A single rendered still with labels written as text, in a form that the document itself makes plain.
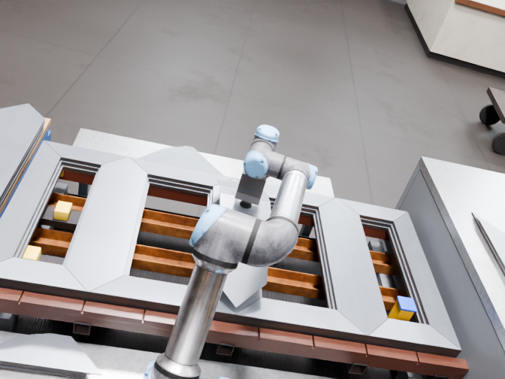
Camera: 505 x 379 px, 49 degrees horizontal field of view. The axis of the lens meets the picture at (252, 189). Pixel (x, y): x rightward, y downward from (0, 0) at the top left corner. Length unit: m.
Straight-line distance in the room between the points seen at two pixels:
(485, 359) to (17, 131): 1.90
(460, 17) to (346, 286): 5.79
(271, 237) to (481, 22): 6.46
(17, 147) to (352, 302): 1.38
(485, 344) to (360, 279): 0.46
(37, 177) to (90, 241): 0.38
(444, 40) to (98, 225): 6.14
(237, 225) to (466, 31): 6.46
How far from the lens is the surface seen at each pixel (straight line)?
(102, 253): 1.88
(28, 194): 2.09
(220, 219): 1.32
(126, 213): 2.04
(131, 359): 1.85
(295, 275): 2.21
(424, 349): 2.01
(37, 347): 1.81
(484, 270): 2.11
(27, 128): 2.45
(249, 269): 1.80
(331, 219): 2.29
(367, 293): 2.04
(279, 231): 1.34
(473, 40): 7.64
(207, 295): 1.36
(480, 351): 2.02
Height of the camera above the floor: 2.17
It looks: 35 degrees down
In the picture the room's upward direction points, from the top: 17 degrees clockwise
